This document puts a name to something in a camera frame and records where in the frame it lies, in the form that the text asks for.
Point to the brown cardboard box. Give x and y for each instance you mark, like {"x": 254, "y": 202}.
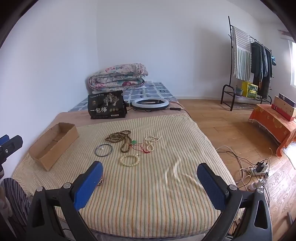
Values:
{"x": 46, "y": 154}

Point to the yellow striped towel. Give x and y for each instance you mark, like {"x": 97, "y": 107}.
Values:
{"x": 150, "y": 197}

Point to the black metal clothes rack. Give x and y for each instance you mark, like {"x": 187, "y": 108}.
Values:
{"x": 230, "y": 46}

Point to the red flat box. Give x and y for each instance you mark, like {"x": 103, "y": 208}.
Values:
{"x": 281, "y": 113}

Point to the dark purple flat box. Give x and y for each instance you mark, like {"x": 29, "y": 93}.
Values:
{"x": 288, "y": 99}

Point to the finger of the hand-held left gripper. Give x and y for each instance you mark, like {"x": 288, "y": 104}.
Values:
{"x": 12, "y": 146}
{"x": 4, "y": 139}

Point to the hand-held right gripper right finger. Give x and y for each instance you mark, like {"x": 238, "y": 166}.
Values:
{"x": 211, "y": 187}

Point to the black charger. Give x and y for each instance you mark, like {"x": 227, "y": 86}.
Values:
{"x": 260, "y": 167}

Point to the folded floral quilt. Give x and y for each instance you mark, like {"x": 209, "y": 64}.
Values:
{"x": 115, "y": 78}

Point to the blue patterned bedsheet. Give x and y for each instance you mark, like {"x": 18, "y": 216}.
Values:
{"x": 155, "y": 89}

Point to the white floor cloth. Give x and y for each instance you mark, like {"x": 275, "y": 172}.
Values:
{"x": 290, "y": 153}

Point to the dark green hanging jacket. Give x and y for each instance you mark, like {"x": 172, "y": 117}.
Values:
{"x": 256, "y": 60}

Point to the green striped hanging cloth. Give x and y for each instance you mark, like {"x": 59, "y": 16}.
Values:
{"x": 241, "y": 58}

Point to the small blue hanging item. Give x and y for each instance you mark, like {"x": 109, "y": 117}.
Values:
{"x": 273, "y": 60}

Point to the blue denim hanging jacket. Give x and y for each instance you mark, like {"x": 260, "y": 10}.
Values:
{"x": 264, "y": 61}

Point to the person's left forearm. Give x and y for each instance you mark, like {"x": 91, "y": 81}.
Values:
{"x": 4, "y": 201}

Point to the white power strip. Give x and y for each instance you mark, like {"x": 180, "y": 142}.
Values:
{"x": 253, "y": 172}

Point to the window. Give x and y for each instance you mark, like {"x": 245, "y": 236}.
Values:
{"x": 293, "y": 64}

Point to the person's striped pants leg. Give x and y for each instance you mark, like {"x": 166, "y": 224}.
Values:
{"x": 16, "y": 204}

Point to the tan blanket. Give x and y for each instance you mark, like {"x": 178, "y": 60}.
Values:
{"x": 148, "y": 114}

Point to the black snack bag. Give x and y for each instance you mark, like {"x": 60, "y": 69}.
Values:
{"x": 106, "y": 104}

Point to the orange cloth covered table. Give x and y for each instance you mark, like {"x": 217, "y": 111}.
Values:
{"x": 272, "y": 122}

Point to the white device behind bag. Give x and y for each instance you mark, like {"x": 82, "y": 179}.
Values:
{"x": 161, "y": 105}

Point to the black hanging coat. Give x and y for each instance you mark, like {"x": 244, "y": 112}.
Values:
{"x": 268, "y": 85}

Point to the yellow box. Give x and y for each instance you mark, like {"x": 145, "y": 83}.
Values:
{"x": 251, "y": 90}

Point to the grey metal bangle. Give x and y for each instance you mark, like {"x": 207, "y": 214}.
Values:
{"x": 95, "y": 151}

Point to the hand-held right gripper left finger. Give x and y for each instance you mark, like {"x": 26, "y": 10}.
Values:
{"x": 89, "y": 185}

